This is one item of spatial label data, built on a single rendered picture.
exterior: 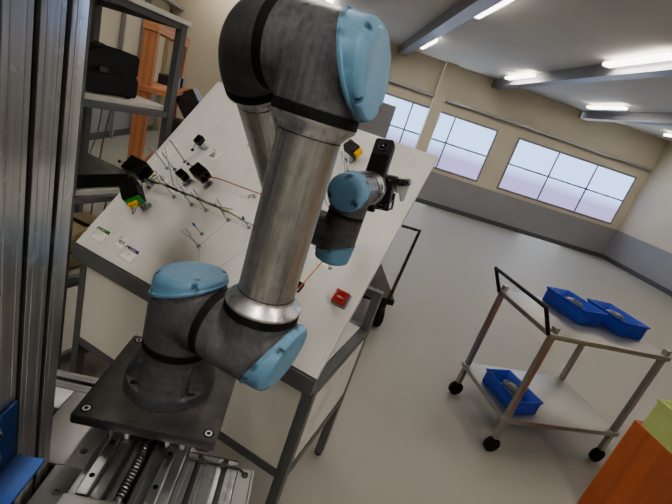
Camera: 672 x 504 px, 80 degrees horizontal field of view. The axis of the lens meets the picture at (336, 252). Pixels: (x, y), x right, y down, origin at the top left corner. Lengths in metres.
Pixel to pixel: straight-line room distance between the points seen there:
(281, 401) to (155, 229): 0.87
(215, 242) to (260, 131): 1.06
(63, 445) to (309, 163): 0.61
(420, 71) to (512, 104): 2.56
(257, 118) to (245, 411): 1.24
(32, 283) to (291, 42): 0.39
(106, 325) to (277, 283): 1.54
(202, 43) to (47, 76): 9.88
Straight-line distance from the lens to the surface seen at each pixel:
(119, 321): 1.97
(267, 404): 1.60
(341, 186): 0.76
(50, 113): 0.51
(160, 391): 0.75
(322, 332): 1.43
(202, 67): 10.32
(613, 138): 13.41
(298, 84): 0.50
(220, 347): 0.63
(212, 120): 2.10
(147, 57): 3.18
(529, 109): 12.16
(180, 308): 0.66
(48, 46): 0.49
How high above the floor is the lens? 1.70
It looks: 19 degrees down
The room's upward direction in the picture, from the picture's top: 18 degrees clockwise
